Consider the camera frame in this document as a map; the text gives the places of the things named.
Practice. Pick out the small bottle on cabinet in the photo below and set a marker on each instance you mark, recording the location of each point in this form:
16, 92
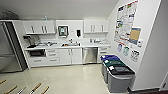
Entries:
45, 17

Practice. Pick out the grey bin with green lid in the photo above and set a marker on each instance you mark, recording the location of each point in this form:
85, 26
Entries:
115, 63

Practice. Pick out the large colourful wall poster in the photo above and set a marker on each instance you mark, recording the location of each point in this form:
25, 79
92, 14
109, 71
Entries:
125, 18

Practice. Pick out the white under-sink cabinet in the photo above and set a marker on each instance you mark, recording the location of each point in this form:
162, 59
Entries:
70, 56

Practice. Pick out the white two-door wall cabinet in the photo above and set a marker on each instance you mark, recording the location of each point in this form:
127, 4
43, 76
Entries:
38, 27

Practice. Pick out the white wide drawer unit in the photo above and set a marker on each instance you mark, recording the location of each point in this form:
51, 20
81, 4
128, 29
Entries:
50, 60

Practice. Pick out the white wall device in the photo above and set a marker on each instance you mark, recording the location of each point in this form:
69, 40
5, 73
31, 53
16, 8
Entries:
140, 42

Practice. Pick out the stack of white plates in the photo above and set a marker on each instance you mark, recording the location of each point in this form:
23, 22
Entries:
98, 41

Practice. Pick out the white narrow drawer unit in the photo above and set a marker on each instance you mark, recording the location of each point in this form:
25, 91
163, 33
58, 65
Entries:
104, 53

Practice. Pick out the grey pile on refrigerator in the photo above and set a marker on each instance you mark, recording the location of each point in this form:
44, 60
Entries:
9, 15

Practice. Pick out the stainless steel dishwasher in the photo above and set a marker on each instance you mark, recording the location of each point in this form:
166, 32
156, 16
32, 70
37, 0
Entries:
90, 55

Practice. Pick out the grey bin with black lid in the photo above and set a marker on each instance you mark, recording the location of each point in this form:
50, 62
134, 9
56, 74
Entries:
120, 78

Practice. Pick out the small bin sign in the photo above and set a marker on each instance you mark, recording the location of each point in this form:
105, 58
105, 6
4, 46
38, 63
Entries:
126, 51
135, 55
120, 47

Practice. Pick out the stainless steel refrigerator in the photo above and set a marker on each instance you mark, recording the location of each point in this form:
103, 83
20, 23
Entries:
11, 46

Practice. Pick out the black built-in microwave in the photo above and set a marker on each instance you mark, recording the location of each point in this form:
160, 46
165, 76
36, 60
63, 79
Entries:
36, 53

